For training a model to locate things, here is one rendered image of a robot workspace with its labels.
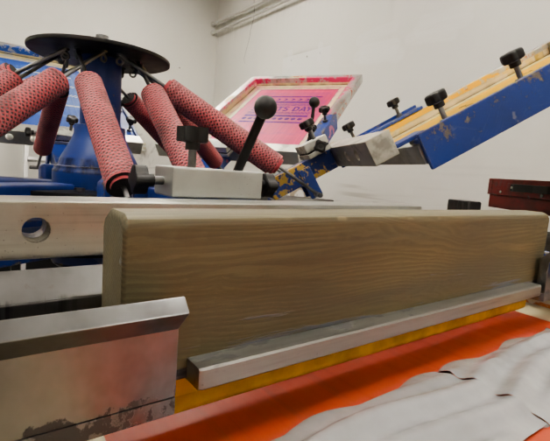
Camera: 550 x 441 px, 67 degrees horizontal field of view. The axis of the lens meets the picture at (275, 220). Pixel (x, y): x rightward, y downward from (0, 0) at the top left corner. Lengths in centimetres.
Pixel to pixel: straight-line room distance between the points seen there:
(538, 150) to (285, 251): 226
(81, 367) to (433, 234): 23
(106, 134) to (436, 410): 61
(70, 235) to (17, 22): 408
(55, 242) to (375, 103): 275
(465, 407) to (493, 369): 6
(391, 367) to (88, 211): 29
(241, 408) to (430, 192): 250
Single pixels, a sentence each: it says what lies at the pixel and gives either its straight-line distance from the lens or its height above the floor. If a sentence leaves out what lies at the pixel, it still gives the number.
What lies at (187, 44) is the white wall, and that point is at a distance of 488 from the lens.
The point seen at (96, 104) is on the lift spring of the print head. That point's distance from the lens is 79.
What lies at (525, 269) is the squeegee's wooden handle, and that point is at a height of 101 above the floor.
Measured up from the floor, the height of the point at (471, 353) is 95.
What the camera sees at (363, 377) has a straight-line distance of 29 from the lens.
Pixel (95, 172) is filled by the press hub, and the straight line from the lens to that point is 96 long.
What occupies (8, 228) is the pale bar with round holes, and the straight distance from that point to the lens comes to 41.
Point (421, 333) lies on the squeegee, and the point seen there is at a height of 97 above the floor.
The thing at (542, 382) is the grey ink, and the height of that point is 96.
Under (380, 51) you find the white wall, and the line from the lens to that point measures 311.
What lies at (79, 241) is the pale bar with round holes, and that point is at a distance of 42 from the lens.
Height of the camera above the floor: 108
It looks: 7 degrees down
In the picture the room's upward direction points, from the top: 4 degrees clockwise
